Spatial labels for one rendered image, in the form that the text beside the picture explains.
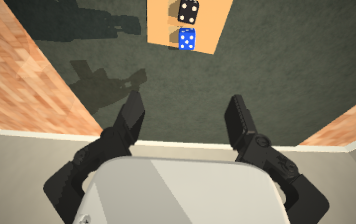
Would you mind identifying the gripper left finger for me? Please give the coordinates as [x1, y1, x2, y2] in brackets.
[43, 91, 145, 224]

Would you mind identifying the black die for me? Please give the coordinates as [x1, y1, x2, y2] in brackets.
[177, 0, 200, 25]

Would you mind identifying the blue die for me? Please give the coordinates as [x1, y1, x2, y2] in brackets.
[179, 28, 196, 50]

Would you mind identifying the orange flat mat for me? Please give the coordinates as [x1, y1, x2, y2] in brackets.
[147, 0, 233, 54]

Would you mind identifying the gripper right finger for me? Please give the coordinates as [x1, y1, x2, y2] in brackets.
[224, 95, 330, 224]

